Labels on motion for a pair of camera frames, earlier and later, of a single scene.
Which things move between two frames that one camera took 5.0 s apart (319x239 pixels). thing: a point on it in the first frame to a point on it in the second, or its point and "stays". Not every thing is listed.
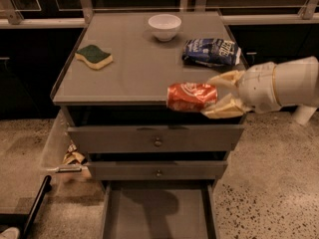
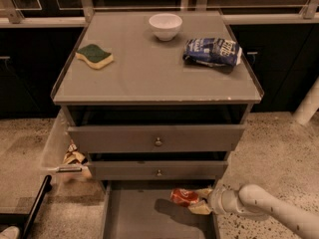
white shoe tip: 10,233 stays
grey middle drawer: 157,170 stays
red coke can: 190,97 to 183,196
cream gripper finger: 231,78 to 204,192
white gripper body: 257,86 to 215,199
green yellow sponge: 94,57 stays
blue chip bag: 211,51 stays
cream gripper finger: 228,107 to 200,207
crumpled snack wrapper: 73,156 stays
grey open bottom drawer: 159,209 stays
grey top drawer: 110,138 stays
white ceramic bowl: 164,27 stays
